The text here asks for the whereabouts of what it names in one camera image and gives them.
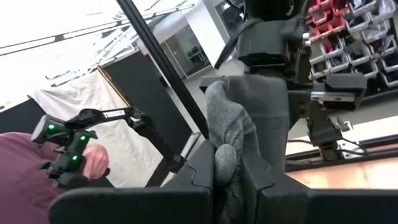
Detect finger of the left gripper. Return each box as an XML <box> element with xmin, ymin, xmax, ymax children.
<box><xmin>325</xmin><ymin>73</ymin><xmax>368</xmax><ymax>94</ymax></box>
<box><xmin>198</xmin><ymin>76</ymin><xmax>225</xmax><ymax>93</ymax></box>

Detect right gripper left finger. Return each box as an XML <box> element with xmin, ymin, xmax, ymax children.
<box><xmin>48</xmin><ymin>139</ymin><xmax>216</xmax><ymax>224</ymax></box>

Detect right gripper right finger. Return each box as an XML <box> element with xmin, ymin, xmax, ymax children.
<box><xmin>241</xmin><ymin>151</ymin><xmax>398</xmax><ymax>224</ymax></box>

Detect grey cap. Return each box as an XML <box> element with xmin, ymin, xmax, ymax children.
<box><xmin>205</xmin><ymin>74</ymin><xmax>290</xmax><ymax>224</ymax></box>

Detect red and grey storage bins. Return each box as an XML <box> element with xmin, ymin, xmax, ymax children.
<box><xmin>303</xmin><ymin>0</ymin><xmax>398</xmax><ymax>90</ymax></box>

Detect person's hand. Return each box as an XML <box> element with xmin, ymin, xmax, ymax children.
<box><xmin>82</xmin><ymin>143</ymin><xmax>110</xmax><ymax>180</ymax></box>

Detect black panel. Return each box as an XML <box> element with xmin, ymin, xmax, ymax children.
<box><xmin>101</xmin><ymin>49</ymin><xmax>195</xmax><ymax>147</ymax></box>

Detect white cloth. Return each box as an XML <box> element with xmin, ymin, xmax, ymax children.
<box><xmin>29</xmin><ymin>70</ymin><xmax>195</xmax><ymax>189</ymax></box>

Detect black aluminium post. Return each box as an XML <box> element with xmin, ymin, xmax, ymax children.
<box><xmin>115</xmin><ymin>0</ymin><xmax>210</xmax><ymax>140</ymax></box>

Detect black aluminium frame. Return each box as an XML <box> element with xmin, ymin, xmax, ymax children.
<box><xmin>285</xmin><ymin>133</ymin><xmax>398</xmax><ymax>172</ymax></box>

